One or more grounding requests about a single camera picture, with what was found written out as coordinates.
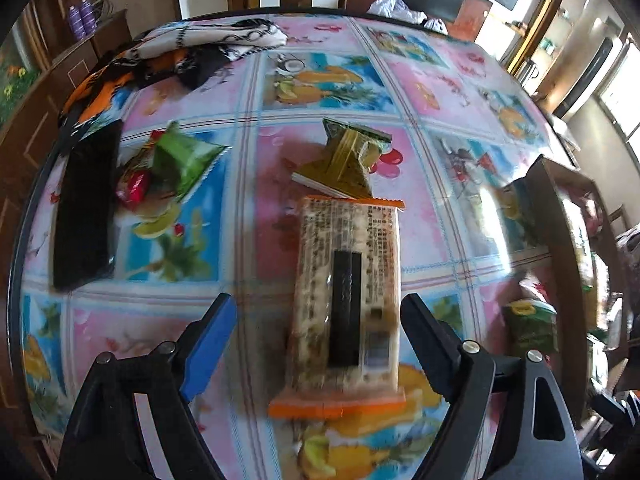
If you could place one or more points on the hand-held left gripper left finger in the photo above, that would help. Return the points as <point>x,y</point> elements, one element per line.
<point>210,345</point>

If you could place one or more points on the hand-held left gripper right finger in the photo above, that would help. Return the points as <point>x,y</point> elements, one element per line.
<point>425,340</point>

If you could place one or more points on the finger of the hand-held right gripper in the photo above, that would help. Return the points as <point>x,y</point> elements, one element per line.
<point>617,412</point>

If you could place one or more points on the yellow green pea packet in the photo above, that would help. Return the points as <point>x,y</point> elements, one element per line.
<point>532,327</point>

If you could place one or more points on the orange edged cracker pack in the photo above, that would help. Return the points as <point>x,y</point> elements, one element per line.
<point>320,270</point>

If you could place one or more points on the cardboard box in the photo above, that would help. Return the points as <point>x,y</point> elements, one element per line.
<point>550,210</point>

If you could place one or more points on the olive yellow small packet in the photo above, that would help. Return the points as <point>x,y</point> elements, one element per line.
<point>345,165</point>

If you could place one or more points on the dark cloth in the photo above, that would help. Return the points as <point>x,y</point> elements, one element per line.
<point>630,247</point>

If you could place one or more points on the red wrapped candy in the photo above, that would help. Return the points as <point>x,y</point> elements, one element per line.
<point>132,187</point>

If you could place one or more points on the small bright green packet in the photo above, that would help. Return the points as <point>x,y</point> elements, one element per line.
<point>185,157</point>

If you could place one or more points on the round wooden table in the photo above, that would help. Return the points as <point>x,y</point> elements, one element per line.
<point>25,170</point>

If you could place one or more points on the black white printed cloth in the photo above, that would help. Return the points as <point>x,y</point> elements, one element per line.
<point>200,45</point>

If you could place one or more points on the wooden side cabinet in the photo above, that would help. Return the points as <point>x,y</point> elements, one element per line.
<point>107,32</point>

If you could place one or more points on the flower painted glass panel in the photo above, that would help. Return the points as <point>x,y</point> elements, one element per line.
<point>12,80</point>

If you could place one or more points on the purple bottle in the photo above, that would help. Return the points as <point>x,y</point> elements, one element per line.
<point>75,22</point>
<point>88,17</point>

